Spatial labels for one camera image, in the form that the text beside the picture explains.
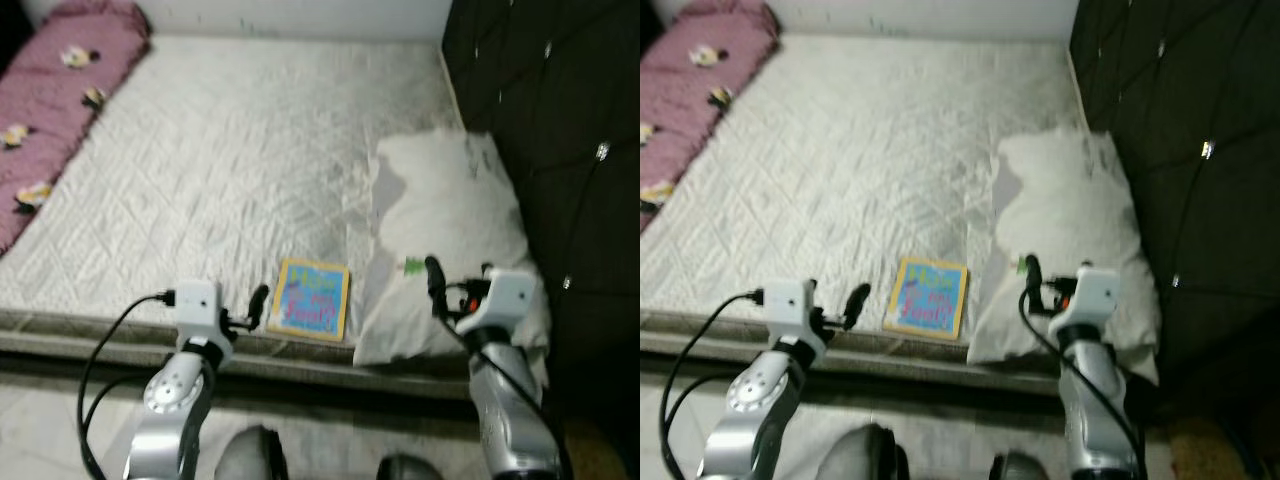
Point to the grey bed base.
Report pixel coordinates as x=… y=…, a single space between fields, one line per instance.
x=900 y=365
x=300 y=368

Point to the purple cartoon print quilt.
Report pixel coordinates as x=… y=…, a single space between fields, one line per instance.
x=60 y=110
x=690 y=110

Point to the grey robot right leg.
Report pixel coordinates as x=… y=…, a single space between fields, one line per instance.
x=410 y=470
x=1020 y=469

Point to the brown patterned floor mat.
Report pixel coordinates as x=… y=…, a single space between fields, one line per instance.
x=1200 y=455
x=588 y=455

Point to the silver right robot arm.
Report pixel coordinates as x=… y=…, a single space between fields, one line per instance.
x=515 y=410
x=1100 y=410

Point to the white pillow with tree print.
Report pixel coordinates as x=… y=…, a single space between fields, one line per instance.
x=1060 y=200
x=440 y=200

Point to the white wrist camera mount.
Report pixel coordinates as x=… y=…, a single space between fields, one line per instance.
x=505 y=298
x=790 y=308
x=198 y=308
x=1090 y=296

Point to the blue yellow children's book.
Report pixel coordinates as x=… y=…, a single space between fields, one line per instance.
x=310 y=300
x=926 y=298

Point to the black tufted headboard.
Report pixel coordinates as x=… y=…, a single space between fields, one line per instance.
x=560 y=150
x=1190 y=150

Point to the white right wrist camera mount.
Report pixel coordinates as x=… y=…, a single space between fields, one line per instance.
x=505 y=298
x=1090 y=296

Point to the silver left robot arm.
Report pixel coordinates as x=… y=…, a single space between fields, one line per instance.
x=175 y=400
x=755 y=400

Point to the grey robot leg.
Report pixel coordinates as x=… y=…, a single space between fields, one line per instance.
x=250 y=455
x=1020 y=469
x=410 y=470
x=860 y=455

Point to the grey robot left leg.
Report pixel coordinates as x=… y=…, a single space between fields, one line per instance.
x=250 y=455
x=860 y=455

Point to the white quilted mattress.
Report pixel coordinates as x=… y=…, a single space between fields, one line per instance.
x=870 y=150
x=230 y=150

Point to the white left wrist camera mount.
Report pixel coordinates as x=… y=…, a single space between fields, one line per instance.
x=790 y=308
x=198 y=308

